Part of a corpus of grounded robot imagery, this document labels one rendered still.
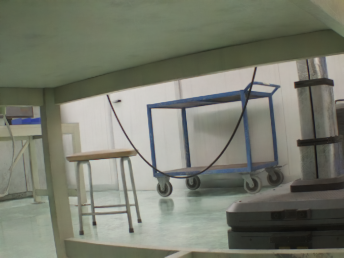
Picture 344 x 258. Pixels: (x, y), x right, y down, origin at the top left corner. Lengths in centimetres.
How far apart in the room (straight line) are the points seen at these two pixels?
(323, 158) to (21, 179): 438
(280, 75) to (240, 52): 316
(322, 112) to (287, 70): 280
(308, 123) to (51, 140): 93
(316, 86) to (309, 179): 33
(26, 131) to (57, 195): 218
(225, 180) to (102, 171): 168
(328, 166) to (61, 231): 100
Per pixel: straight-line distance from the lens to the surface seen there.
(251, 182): 391
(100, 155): 263
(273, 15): 102
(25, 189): 559
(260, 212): 147
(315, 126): 166
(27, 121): 418
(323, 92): 164
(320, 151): 164
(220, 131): 473
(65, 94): 173
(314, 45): 122
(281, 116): 444
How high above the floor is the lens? 46
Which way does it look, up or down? 1 degrees up
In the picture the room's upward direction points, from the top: 5 degrees counter-clockwise
